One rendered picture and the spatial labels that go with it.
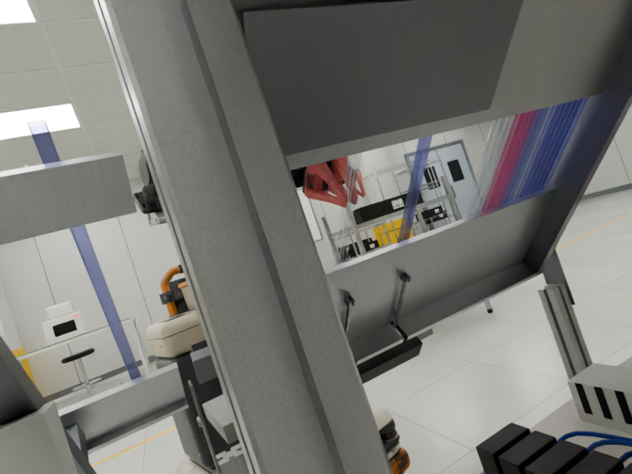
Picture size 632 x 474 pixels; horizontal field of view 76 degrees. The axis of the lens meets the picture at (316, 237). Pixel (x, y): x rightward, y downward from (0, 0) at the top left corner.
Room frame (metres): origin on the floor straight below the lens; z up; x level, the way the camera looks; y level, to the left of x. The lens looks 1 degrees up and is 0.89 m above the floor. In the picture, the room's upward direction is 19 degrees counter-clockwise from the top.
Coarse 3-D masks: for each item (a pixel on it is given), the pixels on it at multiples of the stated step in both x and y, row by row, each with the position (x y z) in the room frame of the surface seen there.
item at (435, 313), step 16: (512, 272) 0.87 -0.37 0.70; (528, 272) 0.87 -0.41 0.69; (480, 288) 0.83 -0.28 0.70; (496, 288) 0.83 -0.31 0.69; (512, 288) 0.84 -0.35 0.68; (432, 304) 0.79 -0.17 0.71; (448, 304) 0.79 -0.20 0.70; (464, 304) 0.79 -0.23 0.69; (400, 320) 0.75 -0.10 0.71; (416, 320) 0.76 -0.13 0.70; (432, 320) 0.76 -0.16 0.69; (368, 336) 0.72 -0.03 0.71; (384, 336) 0.72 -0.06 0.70; (400, 336) 0.73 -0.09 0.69; (352, 352) 0.70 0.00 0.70; (368, 352) 0.70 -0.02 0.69
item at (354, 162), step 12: (348, 156) 0.50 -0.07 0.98; (360, 156) 0.49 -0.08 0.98; (348, 168) 0.50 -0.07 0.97; (348, 180) 0.51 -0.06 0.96; (348, 192) 0.52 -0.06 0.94; (348, 204) 0.54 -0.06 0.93; (348, 216) 0.55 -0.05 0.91; (348, 228) 0.57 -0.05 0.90; (348, 240) 0.59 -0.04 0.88; (336, 264) 0.62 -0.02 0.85
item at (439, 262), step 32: (544, 192) 0.76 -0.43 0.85; (448, 224) 0.67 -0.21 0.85; (480, 224) 0.70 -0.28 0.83; (512, 224) 0.76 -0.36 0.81; (384, 256) 0.61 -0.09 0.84; (416, 256) 0.66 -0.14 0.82; (448, 256) 0.71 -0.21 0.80; (480, 256) 0.77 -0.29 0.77; (512, 256) 0.85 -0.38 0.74; (352, 288) 0.62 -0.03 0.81; (384, 288) 0.67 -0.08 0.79; (416, 288) 0.72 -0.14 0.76; (448, 288) 0.79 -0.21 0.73; (352, 320) 0.68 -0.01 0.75; (384, 320) 0.73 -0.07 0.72
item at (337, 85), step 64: (256, 0) 0.31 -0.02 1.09; (320, 0) 0.34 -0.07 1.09; (384, 0) 0.37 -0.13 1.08; (448, 0) 0.36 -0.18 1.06; (512, 0) 0.40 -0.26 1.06; (576, 0) 0.50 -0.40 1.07; (256, 64) 0.31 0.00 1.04; (320, 64) 0.33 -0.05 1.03; (384, 64) 0.36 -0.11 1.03; (448, 64) 0.40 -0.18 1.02; (512, 64) 0.51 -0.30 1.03; (576, 64) 0.57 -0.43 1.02; (320, 128) 0.37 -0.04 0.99; (384, 128) 0.41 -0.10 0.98; (448, 128) 0.52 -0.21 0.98
